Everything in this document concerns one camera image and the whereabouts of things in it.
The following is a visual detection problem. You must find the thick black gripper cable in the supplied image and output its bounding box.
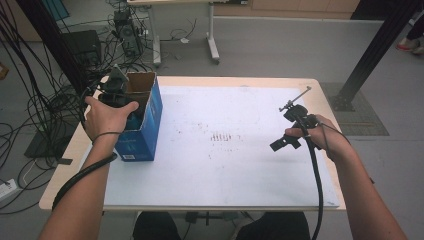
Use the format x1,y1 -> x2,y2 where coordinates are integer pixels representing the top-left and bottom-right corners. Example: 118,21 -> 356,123
51,152 -> 119,212
300,126 -> 325,240

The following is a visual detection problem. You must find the thick black left gripper cable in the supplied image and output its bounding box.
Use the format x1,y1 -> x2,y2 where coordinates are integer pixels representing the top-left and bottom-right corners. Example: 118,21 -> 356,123
51,152 -> 119,212

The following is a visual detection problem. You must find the black metal post with base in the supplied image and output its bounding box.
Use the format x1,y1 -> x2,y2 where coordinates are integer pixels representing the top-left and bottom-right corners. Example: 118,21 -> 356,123
330,0 -> 424,113

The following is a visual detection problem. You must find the person's right hand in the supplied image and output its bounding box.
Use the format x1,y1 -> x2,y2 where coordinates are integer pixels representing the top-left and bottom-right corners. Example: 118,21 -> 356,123
284,114 -> 355,164

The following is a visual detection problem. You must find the black slanted metal post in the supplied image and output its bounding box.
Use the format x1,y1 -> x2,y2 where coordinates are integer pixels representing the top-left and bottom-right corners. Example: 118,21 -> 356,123
14,0 -> 90,98

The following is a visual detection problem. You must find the black box on floor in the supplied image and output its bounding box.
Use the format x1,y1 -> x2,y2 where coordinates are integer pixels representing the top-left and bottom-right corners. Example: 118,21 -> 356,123
62,29 -> 103,68

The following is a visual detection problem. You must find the thin black wrist cord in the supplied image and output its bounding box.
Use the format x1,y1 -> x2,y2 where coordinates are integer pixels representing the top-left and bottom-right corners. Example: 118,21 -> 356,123
91,131 -> 122,146
317,121 -> 352,158

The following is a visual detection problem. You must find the white desk frame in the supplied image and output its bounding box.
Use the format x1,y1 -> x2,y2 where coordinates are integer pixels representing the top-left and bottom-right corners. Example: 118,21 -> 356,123
127,0 -> 222,66

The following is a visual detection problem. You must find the person's leg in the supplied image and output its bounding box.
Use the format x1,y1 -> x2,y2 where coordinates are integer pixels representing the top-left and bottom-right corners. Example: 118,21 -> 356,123
235,211 -> 312,240
132,211 -> 183,240
405,11 -> 424,42

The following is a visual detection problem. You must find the person's left hand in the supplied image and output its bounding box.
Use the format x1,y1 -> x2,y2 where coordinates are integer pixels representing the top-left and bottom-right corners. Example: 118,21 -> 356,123
83,96 -> 140,143

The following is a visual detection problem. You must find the blue cardboard box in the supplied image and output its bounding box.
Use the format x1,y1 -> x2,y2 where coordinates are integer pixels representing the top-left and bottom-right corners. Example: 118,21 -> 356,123
114,71 -> 164,162

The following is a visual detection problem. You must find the tangle of black floor cables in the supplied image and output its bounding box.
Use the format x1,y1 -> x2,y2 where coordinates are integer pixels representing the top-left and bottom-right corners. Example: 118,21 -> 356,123
0,0 -> 201,216

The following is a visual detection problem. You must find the person's left leg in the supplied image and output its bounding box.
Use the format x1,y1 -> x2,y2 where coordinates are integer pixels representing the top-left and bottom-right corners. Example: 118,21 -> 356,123
132,211 -> 183,240

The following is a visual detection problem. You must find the wooden cabinet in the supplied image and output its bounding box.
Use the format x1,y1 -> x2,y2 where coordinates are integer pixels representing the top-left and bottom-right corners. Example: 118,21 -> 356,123
213,0 -> 362,20

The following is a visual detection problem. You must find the person's right leg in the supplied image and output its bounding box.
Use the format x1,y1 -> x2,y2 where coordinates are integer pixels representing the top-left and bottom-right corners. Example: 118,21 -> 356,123
235,211 -> 312,240

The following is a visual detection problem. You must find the thin black left wrist cord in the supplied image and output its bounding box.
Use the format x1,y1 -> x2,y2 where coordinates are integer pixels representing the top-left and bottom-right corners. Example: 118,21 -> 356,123
91,131 -> 122,146

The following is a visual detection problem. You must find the thick black right gripper cable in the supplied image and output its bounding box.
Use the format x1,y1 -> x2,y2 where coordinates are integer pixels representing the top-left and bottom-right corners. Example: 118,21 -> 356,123
300,126 -> 325,240

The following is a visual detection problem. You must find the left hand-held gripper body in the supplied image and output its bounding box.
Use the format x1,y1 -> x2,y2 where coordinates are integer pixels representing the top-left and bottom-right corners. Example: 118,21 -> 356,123
98,64 -> 135,108

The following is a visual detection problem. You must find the black under-table bracket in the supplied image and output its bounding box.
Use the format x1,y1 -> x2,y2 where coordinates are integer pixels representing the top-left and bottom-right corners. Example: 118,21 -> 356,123
184,211 -> 224,227

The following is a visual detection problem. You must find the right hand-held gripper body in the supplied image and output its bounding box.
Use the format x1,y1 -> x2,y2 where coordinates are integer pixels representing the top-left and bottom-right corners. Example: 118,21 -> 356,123
279,85 -> 322,131

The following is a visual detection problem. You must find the white table mat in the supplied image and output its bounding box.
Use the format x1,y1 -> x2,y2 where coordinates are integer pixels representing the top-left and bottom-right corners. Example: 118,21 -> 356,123
102,85 -> 340,209

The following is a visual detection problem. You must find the grey floor hatch plate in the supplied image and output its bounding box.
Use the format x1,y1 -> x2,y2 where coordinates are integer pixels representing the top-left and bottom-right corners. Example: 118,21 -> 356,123
320,82 -> 390,137

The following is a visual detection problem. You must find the white power strip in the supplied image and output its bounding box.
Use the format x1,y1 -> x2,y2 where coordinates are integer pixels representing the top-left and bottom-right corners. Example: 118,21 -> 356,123
0,178 -> 19,202

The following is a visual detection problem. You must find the black floor mat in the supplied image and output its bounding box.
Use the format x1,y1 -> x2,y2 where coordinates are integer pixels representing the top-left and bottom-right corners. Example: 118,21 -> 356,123
23,106 -> 85,160

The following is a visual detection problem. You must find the thin black right wrist cord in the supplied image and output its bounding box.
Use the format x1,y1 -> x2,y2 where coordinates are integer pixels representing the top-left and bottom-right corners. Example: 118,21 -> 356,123
317,121 -> 352,158

